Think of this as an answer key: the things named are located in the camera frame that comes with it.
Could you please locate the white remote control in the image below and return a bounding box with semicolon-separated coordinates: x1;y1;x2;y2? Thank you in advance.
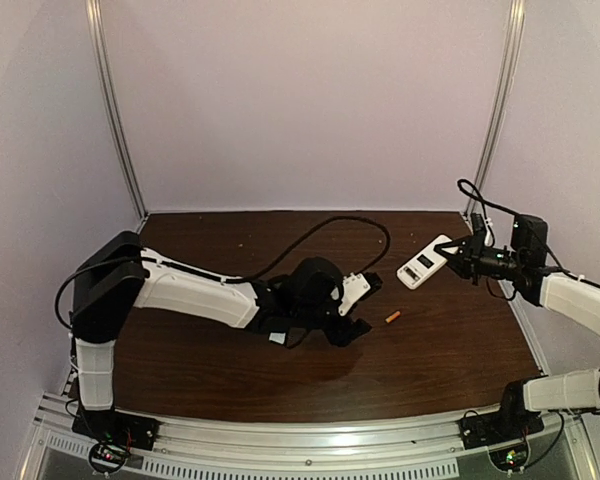
396;234;451;290

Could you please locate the orange AAA battery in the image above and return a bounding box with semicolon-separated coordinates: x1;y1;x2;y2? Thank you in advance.
385;311;401;324

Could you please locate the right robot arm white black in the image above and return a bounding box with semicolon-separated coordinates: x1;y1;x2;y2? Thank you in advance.
434;214;600;415

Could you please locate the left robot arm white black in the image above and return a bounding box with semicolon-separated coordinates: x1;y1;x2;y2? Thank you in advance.
63;231;382;412

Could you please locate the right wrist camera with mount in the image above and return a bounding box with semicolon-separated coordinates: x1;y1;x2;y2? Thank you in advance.
470;212;495;247

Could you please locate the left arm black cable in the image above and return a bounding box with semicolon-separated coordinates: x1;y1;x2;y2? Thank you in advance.
54;214;391;326

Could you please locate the curved aluminium front rail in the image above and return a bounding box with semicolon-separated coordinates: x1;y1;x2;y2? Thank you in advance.
22;394;599;480

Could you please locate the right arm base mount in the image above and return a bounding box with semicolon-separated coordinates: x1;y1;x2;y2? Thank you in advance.
457;408;544;475

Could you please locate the right aluminium frame post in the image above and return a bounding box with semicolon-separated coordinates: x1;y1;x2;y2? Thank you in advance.
473;0;526;191

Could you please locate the aluminium frame post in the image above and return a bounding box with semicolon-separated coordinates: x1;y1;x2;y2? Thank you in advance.
473;0;526;191
85;0;149;221

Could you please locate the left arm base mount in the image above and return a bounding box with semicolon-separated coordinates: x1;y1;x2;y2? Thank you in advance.
71;408;160;476

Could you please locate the left aluminium frame post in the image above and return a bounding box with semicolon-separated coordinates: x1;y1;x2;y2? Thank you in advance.
85;0;149;221

